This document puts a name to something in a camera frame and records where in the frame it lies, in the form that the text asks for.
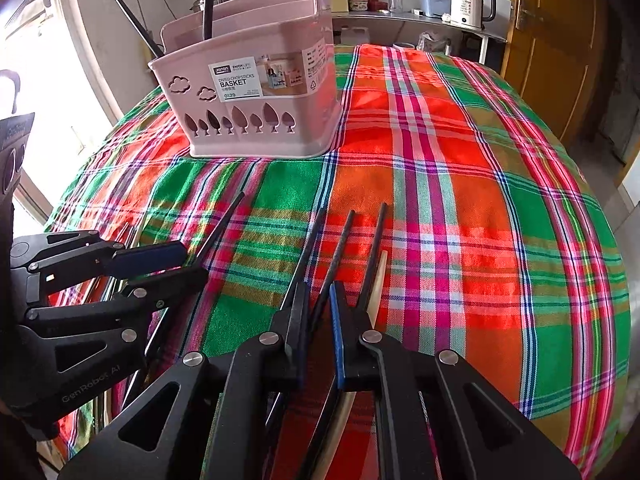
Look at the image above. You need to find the wooden door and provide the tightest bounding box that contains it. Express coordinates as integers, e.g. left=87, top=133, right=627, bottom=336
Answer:
left=500, top=0, right=608, bottom=146

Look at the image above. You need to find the beige wooden chopstick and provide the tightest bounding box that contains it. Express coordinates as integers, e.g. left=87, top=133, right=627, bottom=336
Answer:
left=317, top=249, right=390, bottom=480

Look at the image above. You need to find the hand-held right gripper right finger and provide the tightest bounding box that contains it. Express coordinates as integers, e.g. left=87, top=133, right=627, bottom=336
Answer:
left=329, top=281, right=583, bottom=480

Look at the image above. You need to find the white electric kettle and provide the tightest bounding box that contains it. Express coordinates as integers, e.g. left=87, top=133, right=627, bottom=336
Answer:
left=448, top=0, right=497, bottom=31

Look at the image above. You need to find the pink plastic chopstick basket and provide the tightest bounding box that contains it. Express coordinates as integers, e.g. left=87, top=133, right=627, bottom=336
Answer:
left=148, top=0, right=346, bottom=158

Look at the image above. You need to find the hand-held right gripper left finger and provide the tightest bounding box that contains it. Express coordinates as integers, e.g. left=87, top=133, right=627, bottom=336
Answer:
left=62, top=282, right=313, bottom=480

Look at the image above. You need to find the metal kitchen counter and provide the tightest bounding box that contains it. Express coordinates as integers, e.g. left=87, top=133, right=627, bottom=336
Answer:
left=330, top=10, right=508, bottom=63

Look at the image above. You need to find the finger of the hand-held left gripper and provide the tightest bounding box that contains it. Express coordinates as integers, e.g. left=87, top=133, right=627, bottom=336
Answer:
left=10, top=230, right=189, bottom=287
left=20, top=266, right=210, bottom=387

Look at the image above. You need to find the plaid tablecloth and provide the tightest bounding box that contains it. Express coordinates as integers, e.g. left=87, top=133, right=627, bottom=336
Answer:
left=45, top=42, right=632, bottom=480

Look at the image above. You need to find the window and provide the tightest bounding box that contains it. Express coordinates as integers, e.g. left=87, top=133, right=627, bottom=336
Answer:
left=0, top=0, right=126, bottom=241

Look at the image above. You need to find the clear plastic bag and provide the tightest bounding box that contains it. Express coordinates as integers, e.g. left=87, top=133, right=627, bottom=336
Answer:
left=417, top=32, right=452, bottom=54

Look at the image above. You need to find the clear plastic storage box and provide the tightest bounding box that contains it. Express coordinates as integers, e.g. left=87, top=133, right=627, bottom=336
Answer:
left=417, top=0, right=453, bottom=18

